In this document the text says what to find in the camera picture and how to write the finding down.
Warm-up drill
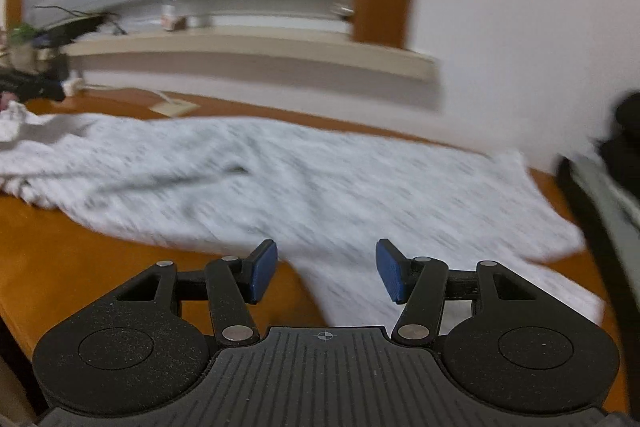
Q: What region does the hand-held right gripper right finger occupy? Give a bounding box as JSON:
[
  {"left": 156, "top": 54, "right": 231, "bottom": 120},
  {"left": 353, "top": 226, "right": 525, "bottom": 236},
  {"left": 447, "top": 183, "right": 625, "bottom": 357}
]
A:
[{"left": 375, "top": 239, "right": 539, "bottom": 348}]

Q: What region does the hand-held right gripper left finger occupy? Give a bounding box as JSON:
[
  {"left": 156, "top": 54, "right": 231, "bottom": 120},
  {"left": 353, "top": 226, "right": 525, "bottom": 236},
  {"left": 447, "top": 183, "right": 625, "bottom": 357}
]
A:
[{"left": 116, "top": 239, "right": 279, "bottom": 348}]

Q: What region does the white checker-print garment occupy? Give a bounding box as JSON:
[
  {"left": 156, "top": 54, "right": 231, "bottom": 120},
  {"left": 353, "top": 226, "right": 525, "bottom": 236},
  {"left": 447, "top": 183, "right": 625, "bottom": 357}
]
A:
[{"left": 0, "top": 101, "right": 608, "bottom": 328}]

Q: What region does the beige windowsill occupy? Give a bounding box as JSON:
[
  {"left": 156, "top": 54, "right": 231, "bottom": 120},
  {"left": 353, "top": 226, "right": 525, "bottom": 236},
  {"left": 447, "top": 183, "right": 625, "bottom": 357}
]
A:
[{"left": 62, "top": 27, "right": 443, "bottom": 110}]

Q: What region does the grey folded garment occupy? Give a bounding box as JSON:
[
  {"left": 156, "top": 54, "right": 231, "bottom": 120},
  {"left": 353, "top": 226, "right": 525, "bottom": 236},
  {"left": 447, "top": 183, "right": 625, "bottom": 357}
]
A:
[{"left": 570, "top": 154, "right": 640, "bottom": 268}]

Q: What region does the clear jar with orange label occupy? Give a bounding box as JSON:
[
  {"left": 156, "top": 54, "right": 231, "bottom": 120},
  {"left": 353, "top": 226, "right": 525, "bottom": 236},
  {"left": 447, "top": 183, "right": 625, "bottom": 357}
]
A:
[{"left": 161, "top": 0, "right": 190, "bottom": 31}]

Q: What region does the black power adapter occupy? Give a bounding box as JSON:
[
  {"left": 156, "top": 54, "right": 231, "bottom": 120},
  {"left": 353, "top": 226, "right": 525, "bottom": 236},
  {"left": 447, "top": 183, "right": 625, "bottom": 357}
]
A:
[{"left": 50, "top": 54, "right": 71, "bottom": 82}]

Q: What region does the black flat object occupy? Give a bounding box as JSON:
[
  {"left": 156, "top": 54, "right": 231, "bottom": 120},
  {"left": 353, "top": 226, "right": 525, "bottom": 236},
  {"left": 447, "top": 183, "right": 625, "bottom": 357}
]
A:
[{"left": 0, "top": 72, "right": 66, "bottom": 101}]

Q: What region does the small potted plant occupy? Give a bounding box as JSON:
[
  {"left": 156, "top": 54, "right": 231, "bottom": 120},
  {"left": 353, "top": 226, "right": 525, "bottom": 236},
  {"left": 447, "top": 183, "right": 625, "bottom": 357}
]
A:
[{"left": 4, "top": 23, "right": 41, "bottom": 72}]

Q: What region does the beige cable grommet plate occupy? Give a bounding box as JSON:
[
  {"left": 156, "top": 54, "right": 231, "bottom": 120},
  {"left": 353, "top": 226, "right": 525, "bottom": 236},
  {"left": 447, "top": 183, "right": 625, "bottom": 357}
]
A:
[{"left": 150, "top": 92, "right": 199, "bottom": 118}]

